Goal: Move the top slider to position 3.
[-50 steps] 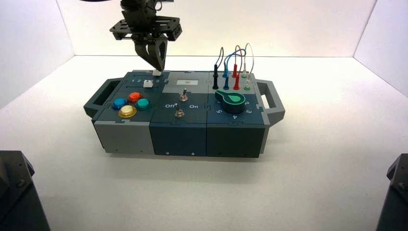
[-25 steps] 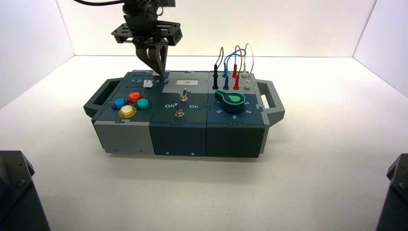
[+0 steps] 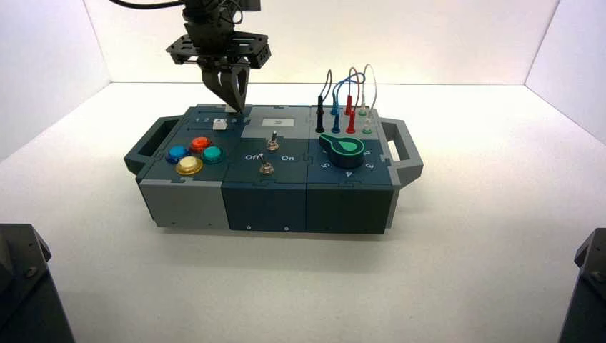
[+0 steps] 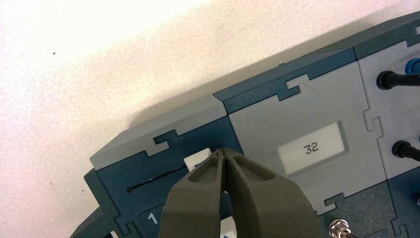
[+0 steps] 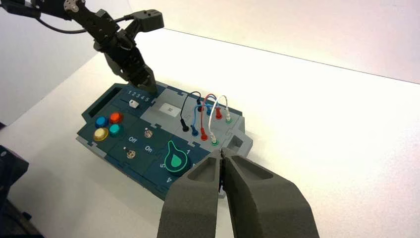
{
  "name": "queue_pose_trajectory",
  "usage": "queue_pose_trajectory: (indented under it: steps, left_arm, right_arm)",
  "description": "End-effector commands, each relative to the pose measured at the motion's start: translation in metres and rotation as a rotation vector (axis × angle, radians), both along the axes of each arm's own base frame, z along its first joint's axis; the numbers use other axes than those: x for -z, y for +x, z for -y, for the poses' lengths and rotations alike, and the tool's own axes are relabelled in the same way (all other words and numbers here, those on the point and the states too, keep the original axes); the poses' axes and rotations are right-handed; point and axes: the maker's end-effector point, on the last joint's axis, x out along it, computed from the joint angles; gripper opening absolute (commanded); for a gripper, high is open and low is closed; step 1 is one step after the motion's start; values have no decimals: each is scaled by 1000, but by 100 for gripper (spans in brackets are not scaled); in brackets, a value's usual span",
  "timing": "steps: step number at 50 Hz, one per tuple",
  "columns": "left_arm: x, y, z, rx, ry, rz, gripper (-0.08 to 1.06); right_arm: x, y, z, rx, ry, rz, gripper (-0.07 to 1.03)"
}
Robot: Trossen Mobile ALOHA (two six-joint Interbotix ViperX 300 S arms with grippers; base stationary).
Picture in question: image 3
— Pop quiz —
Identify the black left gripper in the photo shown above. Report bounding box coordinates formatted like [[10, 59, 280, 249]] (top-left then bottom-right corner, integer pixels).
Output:
[[165, 19, 272, 115]]

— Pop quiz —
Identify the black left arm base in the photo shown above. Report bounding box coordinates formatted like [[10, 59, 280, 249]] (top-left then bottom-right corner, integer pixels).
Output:
[[0, 223, 76, 343]]

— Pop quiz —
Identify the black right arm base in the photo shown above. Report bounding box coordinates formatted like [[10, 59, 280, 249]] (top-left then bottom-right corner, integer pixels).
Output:
[[558, 228, 606, 343]]

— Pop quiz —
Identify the red round push button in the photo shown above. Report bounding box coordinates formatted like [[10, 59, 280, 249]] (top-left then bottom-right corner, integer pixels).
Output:
[[189, 136, 212, 155]]

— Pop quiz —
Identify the green round push button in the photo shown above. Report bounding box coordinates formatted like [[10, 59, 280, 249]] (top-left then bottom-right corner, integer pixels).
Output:
[[201, 146, 226, 166]]

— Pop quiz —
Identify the blue round push button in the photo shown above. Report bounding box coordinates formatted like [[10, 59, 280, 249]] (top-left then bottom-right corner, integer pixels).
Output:
[[166, 145, 190, 165]]

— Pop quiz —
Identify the yellow round push button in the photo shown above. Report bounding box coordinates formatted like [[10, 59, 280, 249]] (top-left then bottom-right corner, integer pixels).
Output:
[[175, 156, 204, 177]]

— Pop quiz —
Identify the grey and teal control box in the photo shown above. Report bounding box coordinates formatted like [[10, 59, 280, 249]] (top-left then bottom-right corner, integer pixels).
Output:
[[123, 103, 424, 236]]

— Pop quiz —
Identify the green rotary dial knob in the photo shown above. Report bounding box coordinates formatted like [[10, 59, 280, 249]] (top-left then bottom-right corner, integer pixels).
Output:
[[318, 133, 366, 171]]

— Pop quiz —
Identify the black banana plug cable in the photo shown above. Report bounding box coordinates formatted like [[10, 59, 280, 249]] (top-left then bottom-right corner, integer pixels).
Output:
[[315, 69, 333, 134]]

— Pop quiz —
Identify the blue banana plug cable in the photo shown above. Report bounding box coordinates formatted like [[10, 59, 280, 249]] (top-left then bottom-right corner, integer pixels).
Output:
[[329, 72, 367, 135]]

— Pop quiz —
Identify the red banana plug cable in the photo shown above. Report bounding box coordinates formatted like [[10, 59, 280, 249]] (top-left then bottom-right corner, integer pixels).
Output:
[[344, 66, 361, 135]]

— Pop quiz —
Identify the white banana plug cable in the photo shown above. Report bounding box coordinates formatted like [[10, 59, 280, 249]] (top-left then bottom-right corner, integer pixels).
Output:
[[357, 64, 378, 135]]

